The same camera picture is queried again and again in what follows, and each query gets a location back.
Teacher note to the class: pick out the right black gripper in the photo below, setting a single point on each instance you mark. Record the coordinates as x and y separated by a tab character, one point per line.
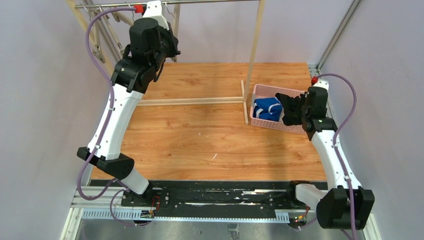
298	108

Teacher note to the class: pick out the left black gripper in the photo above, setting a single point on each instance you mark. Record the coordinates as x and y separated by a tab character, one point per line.
173	44

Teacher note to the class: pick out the black underwear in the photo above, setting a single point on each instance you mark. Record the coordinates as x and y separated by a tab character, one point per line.
291	115

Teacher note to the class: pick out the beige hanger with black underwear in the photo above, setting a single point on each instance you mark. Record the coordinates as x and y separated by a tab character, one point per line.
175	14

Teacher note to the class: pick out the blue underwear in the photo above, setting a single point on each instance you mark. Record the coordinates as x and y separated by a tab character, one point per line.
268	108

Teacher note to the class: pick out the beige hanger with blue underwear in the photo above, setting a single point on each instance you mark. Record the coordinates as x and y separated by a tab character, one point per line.
119	16

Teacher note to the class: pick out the beige hanger with cream underwear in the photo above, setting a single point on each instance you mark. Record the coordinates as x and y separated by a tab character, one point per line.
111	39

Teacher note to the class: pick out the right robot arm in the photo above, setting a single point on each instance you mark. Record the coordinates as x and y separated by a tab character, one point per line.
346	205

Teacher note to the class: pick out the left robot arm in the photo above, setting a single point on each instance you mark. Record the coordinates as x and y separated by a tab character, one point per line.
151	42

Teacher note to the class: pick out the empty beige clip hanger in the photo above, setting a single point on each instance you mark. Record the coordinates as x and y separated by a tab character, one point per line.
96	44

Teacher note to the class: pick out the pink plastic basket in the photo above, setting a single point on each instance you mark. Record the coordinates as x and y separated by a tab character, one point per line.
263	91

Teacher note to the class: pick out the wooden clothes rack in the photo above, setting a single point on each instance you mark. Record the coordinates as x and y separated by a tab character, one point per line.
186	74

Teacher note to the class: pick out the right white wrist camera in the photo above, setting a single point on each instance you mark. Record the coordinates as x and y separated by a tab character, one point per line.
321	83

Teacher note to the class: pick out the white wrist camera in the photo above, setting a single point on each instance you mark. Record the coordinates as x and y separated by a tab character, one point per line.
321	83
154	10

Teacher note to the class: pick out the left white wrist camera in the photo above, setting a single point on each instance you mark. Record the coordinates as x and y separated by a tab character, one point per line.
154	10

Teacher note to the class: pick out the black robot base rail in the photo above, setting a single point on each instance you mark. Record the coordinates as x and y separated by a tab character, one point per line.
203	201

